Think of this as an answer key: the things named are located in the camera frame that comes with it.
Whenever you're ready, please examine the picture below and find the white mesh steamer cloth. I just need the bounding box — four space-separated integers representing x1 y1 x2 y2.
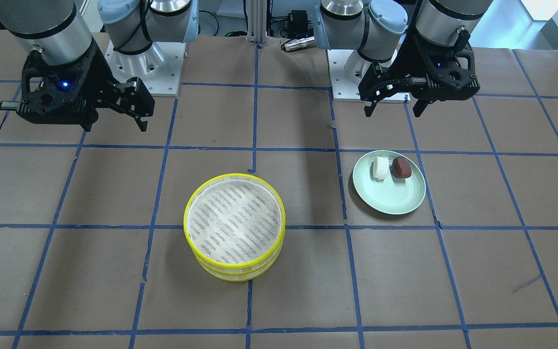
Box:
186 177 283 265

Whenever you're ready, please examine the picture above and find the white bun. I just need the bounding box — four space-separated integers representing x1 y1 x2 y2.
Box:
372 156 390 181

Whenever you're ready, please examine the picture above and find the black power box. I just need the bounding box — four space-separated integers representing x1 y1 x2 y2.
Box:
284 10 309 38

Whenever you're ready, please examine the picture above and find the brown bun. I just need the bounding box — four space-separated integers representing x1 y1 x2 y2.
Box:
390 157 412 179

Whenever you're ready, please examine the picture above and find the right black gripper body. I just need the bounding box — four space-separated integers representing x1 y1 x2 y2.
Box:
17 49 115 132

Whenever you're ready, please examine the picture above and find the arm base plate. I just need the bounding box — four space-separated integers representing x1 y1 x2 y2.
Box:
106 42 186 97
326 48 411 102

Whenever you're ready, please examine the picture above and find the silver metal connector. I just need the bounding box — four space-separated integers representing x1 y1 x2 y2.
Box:
280 37 317 52

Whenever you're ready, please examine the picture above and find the light green plate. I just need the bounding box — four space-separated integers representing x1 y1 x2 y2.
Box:
352 150 427 215

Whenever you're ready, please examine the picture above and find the yellow steamer layer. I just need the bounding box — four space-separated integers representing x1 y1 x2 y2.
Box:
184 173 286 282
194 242 283 282

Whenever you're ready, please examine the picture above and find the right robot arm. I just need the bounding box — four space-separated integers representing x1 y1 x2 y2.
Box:
0 0 199 132

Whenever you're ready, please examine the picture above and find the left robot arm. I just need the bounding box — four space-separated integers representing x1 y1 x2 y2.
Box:
313 0 491 117

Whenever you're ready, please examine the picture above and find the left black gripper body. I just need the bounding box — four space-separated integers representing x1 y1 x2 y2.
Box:
395 30 479 101

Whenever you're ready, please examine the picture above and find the aluminium frame post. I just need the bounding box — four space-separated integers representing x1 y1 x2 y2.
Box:
244 0 271 46

